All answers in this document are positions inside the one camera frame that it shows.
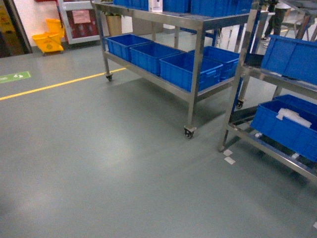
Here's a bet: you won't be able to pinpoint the blue crate on shelf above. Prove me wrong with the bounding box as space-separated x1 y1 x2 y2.
160 53 223 92

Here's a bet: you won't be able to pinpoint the blue crate shelf middle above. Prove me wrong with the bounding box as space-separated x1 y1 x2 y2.
130 42 183 76

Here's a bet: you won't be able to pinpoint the blue crate shelf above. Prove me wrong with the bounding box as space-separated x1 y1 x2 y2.
130 42 183 76
105 34 153 62
203 46 240 82

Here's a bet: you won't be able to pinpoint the steel shelf cart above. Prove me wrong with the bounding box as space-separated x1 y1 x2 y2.
217 0 317 184
90 0 263 139

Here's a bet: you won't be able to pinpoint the blue crate shelf left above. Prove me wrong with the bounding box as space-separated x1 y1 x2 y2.
105 34 153 62

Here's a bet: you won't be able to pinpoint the blue crate shelf rear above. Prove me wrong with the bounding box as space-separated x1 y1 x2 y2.
203 46 240 82

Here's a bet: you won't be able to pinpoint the blue crate with white bag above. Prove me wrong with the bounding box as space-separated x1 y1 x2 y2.
251 100 317 162

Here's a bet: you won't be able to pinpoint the yellow mop bucket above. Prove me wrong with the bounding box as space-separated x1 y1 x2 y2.
32 19 65 55

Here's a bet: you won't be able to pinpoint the person legs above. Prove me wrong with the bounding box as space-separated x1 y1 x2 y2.
261 0 291 41

